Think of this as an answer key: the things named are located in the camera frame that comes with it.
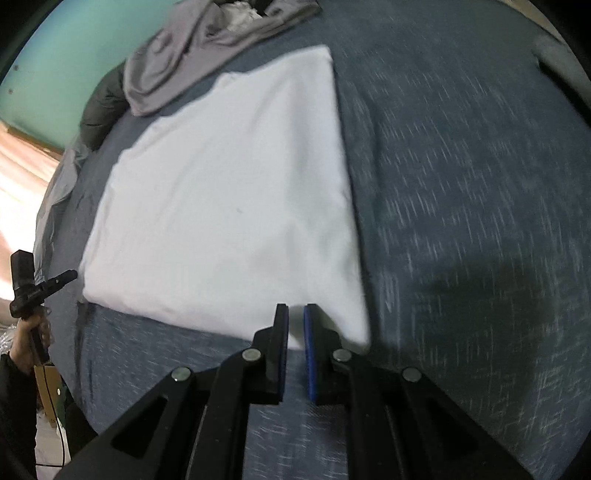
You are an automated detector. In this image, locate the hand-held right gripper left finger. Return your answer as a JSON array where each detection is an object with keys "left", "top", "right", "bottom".
[{"left": 53, "top": 303, "right": 290, "bottom": 480}]

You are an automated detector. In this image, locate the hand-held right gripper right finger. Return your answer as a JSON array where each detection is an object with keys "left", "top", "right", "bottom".
[{"left": 303, "top": 304, "right": 532, "bottom": 480}]

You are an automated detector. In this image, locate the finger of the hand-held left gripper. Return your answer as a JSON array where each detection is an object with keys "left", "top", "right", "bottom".
[{"left": 39, "top": 270, "right": 78, "bottom": 297}]

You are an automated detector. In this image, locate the white long-sleeve shirt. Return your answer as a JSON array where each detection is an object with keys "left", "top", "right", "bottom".
[{"left": 78, "top": 44, "right": 372, "bottom": 354}]

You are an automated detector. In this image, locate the person's left forearm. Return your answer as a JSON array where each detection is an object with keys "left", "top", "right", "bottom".
[{"left": 0, "top": 353, "right": 38, "bottom": 480}]

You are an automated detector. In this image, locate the person's left hand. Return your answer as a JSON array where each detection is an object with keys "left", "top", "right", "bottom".
[{"left": 10, "top": 307, "right": 54, "bottom": 374}]

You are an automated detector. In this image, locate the clear plastic bag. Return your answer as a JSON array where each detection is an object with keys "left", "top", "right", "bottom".
[{"left": 0, "top": 323, "right": 19, "bottom": 354}]

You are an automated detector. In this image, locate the pink curtain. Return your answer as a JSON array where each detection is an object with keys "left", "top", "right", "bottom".
[{"left": 0, "top": 117, "right": 63, "bottom": 324}]

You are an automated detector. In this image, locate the light grey blanket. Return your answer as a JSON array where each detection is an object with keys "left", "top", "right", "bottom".
[{"left": 34, "top": 148, "right": 88, "bottom": 278}]

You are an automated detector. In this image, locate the cardboard box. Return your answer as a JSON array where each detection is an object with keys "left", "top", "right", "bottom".
[{"left": 32, "top": 364, "right": 68, "bottom": 423}]

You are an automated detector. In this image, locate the dark grey rolled duvet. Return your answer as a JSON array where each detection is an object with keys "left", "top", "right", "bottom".
[{"left": 79, "top": 65, "right": 132, "bottom": 152}]

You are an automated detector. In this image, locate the lilac grey garment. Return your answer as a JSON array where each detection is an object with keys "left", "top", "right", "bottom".
[{"left": 122, "top": 0, "right": 321, "bottom": 117}]

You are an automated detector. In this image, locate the crumpled white garment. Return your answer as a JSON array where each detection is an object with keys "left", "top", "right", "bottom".
[{"left": 217, "top": 0, "right": 264, "bottom": 21}]

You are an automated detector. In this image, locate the folded grey cloth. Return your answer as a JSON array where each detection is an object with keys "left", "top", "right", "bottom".
[{"left": 533, "top": 28, "right": 583, "bottom": 79}]

